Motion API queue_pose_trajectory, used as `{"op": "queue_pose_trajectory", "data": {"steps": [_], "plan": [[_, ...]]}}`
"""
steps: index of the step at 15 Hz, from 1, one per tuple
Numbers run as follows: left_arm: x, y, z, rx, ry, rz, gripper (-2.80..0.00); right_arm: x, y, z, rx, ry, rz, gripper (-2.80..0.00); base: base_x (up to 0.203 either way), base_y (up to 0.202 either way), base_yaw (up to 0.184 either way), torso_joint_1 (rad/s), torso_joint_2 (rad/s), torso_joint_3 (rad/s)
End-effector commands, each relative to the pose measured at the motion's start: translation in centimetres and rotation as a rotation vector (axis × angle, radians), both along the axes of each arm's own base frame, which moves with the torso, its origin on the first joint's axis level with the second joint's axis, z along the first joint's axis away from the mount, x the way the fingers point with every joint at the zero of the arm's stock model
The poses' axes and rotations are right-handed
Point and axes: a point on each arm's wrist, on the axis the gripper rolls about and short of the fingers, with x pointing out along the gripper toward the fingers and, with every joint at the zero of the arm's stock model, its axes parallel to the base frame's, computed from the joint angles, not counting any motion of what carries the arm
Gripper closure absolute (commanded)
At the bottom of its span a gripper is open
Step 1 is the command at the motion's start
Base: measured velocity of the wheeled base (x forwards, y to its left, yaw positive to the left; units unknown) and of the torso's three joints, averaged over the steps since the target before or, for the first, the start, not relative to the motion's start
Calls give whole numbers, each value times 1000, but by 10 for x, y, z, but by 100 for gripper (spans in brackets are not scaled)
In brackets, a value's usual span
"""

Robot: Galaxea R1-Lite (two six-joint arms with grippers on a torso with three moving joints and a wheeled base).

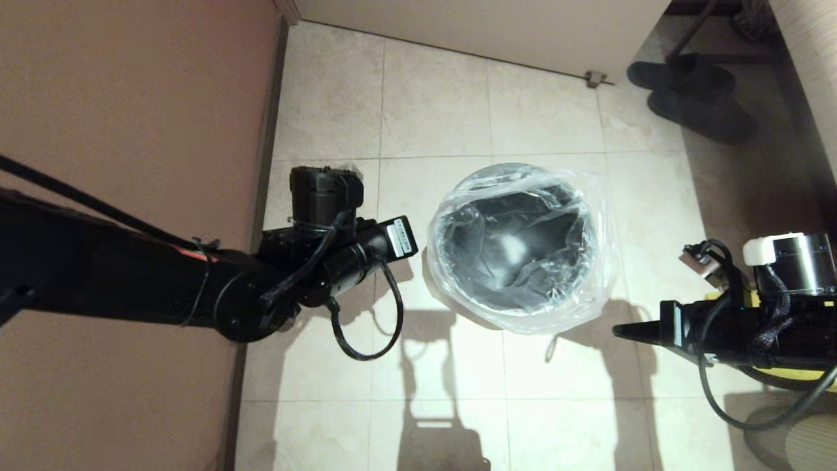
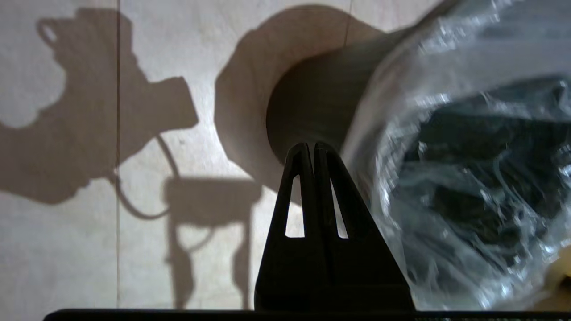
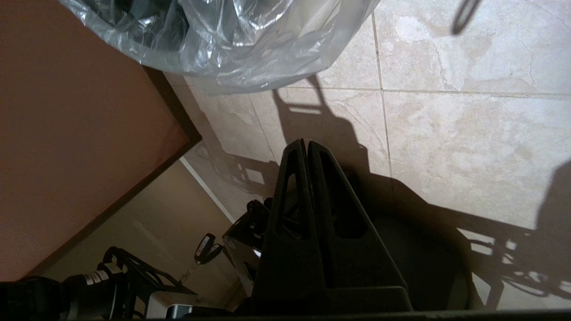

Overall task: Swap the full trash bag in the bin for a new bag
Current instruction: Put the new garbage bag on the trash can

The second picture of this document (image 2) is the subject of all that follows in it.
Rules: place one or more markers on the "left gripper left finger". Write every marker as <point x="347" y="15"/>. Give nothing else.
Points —
<point x="285" y="276"/>

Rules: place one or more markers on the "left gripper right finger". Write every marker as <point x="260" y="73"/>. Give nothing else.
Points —
<point x="370" y="276"/>

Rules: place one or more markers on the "clear plastic trash bag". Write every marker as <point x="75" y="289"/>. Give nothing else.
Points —
<point x="468" y="178"/>

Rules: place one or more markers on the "grey round trash bin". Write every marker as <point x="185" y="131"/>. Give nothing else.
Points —
<point x="321" y="98"/>

